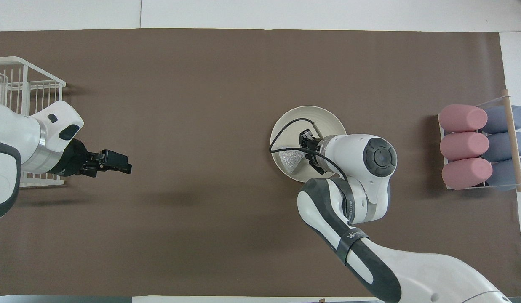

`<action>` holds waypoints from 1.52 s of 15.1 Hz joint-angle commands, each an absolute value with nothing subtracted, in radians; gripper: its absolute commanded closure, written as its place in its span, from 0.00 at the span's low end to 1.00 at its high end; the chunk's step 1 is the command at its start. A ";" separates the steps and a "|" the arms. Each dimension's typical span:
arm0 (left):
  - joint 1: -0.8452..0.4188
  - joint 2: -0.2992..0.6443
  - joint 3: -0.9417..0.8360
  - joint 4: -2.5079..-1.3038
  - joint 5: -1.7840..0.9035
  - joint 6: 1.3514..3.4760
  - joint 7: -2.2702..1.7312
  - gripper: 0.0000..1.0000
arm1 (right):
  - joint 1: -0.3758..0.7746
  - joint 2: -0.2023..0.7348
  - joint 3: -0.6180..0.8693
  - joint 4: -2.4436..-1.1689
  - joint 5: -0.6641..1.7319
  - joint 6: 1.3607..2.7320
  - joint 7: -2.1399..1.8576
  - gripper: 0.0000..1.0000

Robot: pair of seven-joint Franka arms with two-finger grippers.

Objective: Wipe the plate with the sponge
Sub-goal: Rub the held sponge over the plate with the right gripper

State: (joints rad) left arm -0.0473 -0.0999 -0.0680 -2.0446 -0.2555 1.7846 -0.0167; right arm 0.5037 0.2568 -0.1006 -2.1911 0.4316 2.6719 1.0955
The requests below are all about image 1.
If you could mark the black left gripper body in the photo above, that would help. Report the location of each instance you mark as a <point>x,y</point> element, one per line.
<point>75,162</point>

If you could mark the white cup rack wooden rod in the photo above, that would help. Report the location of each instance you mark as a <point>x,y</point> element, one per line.
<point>514,147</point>

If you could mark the cream round plate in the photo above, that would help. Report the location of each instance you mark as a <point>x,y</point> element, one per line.
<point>323,118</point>

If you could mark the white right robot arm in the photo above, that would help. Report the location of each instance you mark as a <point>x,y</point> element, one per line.
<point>353,151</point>

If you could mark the blue plastic cup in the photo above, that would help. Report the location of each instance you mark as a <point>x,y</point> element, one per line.
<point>502,174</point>
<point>500,147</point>
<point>498,120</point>

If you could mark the silver mesh sponge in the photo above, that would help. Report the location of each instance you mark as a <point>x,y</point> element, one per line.
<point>290,160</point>

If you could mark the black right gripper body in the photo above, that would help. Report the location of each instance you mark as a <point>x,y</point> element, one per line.
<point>308,139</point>

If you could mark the pink plastic cup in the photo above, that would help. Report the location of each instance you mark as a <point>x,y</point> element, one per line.
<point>460,146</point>
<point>464,174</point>
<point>458,118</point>

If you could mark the brown paper table mat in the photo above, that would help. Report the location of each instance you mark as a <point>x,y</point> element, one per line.
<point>201,63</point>

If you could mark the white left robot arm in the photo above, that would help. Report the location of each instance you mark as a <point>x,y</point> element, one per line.
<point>12,130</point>

